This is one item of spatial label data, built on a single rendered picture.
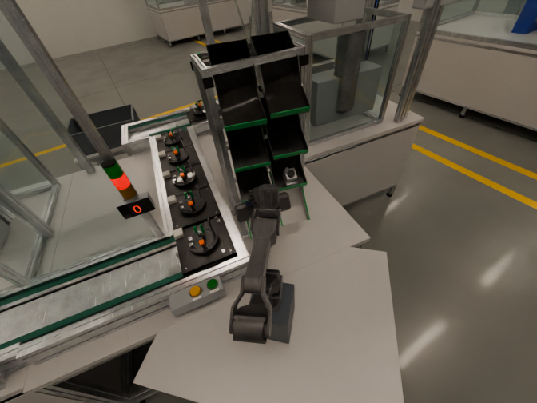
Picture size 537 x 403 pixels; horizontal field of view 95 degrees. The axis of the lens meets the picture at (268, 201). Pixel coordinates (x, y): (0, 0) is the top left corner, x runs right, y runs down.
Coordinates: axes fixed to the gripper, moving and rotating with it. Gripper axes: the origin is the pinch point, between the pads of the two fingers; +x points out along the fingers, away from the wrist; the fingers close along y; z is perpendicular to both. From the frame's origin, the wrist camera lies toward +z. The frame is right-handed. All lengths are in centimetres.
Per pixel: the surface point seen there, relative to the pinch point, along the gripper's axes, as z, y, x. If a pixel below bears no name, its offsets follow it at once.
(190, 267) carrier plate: -25.6, 33.8, 12.7
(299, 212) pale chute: -17.3, -18.8, 19.5
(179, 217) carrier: -13, 38, 41
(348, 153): -14, -82, 88
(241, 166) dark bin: 13.1, 3.3, 4.7
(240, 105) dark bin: 32.7, -0.8, 2.3
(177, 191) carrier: -4, 38, 60
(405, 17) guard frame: 62, -115, 71
